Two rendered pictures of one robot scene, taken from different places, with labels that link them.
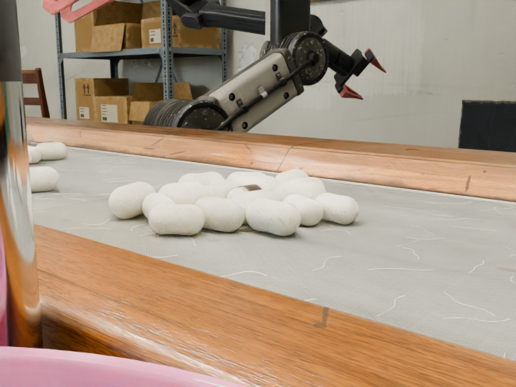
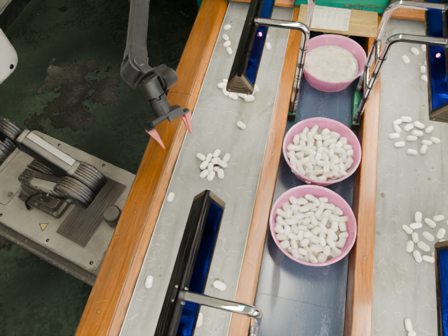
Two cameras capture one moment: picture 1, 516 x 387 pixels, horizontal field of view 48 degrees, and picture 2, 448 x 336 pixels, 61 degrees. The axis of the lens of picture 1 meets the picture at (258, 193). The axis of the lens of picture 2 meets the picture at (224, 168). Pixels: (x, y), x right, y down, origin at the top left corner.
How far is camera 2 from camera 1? 164 cm
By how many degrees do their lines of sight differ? 91
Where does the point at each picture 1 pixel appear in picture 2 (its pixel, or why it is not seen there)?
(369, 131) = not seen: outside the picture
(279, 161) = (194, 98)
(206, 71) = not seen: outside the picture
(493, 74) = not seen: outside the picture
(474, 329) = (269, 57)
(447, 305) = (264, 59)
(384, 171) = (201, 76)
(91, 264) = (287, 75)
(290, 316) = (287, 59)
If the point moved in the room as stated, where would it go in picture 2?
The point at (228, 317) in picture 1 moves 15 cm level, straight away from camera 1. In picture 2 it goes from (290, 62) to (258, 77)
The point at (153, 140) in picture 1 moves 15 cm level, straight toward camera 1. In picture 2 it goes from (178, 137) to (211, 117)
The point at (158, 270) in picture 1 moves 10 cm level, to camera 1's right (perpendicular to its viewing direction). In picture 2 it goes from (285, 70) to (272, 54)
